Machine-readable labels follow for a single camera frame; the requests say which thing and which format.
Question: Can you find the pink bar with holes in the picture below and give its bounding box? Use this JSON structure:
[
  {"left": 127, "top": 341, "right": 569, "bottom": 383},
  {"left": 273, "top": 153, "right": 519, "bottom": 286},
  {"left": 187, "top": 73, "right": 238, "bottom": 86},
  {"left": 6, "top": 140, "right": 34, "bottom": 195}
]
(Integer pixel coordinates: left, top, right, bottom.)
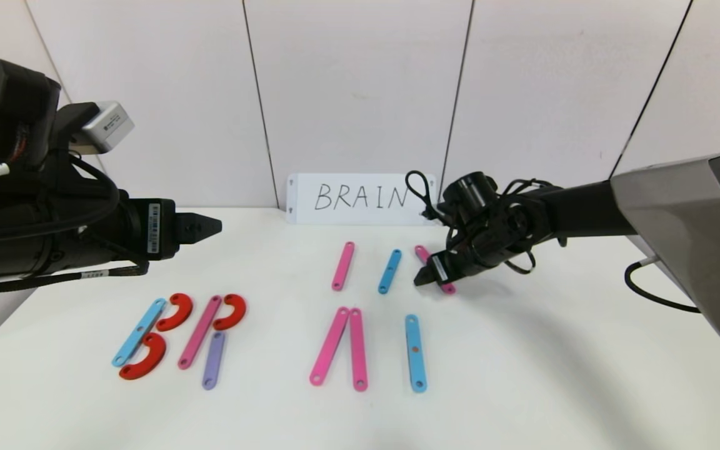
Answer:
[
  {"left": 309, "top": 306, "right": 350, "bottom": 386},
  {"left": 349, "top": 307, "right": 369, "bottom": 393},
  {"left": 177, "top": 295, "right": 223, "bottom": 370},
  {"left": 414, "top": 245, "right": 456, "bottom": 296},
  {"left": 331, "top": 241, "right": 356, "bottom": 292}
]

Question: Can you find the black looped camera cable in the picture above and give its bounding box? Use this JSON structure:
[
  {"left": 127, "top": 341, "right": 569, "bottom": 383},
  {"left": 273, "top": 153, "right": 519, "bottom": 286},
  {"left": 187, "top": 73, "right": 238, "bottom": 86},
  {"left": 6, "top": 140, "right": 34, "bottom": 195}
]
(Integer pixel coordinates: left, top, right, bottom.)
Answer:
[{"left": 405, "top": 171, "right": 445, "bottom": 223}]

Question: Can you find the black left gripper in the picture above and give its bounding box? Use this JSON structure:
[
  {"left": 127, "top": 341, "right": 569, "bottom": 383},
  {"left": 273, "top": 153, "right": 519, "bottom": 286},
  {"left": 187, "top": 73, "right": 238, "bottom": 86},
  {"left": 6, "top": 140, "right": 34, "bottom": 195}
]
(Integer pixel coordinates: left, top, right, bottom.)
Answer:
[{"left": 107, "top": 189, "right": 223, "bottom": 261}]

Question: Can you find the short blue flat bar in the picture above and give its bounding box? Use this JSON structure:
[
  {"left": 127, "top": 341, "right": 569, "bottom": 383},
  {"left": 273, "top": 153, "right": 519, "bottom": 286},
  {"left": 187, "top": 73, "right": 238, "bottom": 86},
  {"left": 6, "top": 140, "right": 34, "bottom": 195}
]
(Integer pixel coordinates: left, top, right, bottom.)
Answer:
[{"left": 377, "top": 249, "right": 402, "bottom": 294}]

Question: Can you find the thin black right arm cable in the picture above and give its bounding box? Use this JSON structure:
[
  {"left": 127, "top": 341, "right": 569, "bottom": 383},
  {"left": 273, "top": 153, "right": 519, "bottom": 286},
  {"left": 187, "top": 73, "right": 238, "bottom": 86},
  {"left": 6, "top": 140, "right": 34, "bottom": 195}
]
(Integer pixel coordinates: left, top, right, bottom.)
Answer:
[{"left": 624, "top": 257, "right": 701, "bottom": 313}]

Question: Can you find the small red curved piece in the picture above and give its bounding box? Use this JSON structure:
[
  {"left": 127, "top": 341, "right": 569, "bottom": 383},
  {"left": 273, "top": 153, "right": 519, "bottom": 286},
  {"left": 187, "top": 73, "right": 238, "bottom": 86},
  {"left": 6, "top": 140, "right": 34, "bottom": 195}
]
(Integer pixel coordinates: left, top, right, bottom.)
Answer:
[{"left": 212, "top": 294, "right": 248, "bottom": 331}]

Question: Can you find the long blue flat bar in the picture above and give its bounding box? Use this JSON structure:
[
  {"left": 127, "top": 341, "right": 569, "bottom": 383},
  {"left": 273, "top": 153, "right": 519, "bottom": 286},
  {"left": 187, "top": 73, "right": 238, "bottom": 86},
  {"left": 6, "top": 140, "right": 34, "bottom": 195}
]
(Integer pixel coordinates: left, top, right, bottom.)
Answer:
[
  {"left": 404, "top": 314, "right": 428, "bottom": 394},
  {"left": 112, "top": 298, "right": 167, "bottom": 368}
]

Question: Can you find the short purple bar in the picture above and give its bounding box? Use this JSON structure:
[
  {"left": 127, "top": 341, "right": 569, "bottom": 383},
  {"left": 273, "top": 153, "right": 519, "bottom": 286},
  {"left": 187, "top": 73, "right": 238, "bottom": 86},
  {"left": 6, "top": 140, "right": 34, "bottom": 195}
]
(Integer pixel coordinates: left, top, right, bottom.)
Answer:
[{"left": 202, "top": 331, "right": 226, "bottom": 391}]

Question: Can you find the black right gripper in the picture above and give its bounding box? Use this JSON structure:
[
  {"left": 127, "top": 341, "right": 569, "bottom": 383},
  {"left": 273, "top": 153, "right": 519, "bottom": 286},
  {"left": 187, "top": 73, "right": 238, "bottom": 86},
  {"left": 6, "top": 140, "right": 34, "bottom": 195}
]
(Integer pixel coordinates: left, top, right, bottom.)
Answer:
[{"left": 413, "top": 233, "right": 502, "bottom": 287}]

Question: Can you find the braided black left wrist cable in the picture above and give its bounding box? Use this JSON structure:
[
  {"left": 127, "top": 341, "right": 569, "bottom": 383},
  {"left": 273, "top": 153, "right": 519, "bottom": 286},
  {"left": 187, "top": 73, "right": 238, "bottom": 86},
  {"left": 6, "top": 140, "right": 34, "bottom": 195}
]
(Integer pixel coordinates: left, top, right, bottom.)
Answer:
[{"left": 0, "top": 261, "right": 149, "bottom": 296}]

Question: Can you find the large red curved piece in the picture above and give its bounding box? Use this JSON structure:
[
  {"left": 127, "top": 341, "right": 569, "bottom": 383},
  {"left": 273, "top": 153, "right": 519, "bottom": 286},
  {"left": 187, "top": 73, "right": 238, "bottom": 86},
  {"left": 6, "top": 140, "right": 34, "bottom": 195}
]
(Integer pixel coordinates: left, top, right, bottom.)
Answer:
[
  {"left": 156, "top": 293, "right": 193, "bottom": 332},
  {"left": 119, "top": 332, "right": 167, "bottom": 381}
]

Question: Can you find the white BRAIN sign card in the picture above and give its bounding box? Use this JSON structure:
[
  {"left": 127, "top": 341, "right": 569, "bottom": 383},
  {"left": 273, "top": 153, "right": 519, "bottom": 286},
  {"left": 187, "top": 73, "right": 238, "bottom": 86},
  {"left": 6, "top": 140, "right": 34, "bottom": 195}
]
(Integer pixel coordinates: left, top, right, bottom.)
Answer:
[{"left": 286, "top": 174, "right": 438, "bottom": 226}]

